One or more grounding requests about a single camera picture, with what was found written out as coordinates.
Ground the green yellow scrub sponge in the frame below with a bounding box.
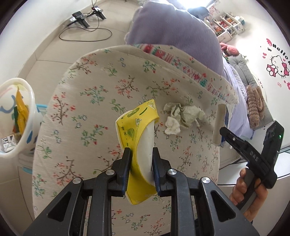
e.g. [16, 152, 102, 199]
[13, 106, 19, 133]

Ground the yellow snack bag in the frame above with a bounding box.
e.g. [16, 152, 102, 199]
[16, 87, 29, 135]

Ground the purple blanket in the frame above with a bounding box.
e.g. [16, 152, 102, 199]
[124, 1, 225, 76]

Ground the small white crumpled tissue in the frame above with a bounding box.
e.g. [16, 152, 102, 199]
[165, 117, 181, 135]

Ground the white toy shelf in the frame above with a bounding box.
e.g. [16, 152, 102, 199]
[204, 12, 245, 43]

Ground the pink plush toy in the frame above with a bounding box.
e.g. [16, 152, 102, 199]
[220, 42, 239, 56]

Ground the white cartoon trash bin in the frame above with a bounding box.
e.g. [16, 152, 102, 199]
[1, 78, 43, 158]

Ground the black floor cable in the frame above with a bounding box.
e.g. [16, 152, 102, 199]
[58, 13, 113, 42]

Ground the brown white milk carton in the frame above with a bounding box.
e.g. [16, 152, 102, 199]
[1, 134, 17, 153]

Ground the brown knitted plush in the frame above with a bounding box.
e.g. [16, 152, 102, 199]
[246, 85, 265, 129]

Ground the hello kitty wall sticker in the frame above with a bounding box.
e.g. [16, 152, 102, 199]
[261, 38, 289, 90]

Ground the blue cracker box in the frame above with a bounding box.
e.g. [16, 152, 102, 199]
[212, 104, 229, 146]

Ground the crumpled greenish tissue paper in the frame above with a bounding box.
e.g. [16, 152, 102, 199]
[163, 103, 206, 128]

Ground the yellow tissue pack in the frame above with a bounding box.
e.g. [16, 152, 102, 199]
[115, 99, 159, 205]

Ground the grey cushion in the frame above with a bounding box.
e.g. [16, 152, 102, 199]
[228, 55, 273, 130]

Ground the right hand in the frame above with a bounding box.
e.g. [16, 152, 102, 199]
[229, 168, 269, 223]

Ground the black device on floor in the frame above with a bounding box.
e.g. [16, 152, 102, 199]
[86, 6, 106, 20]
[67, 11, 90, 28]

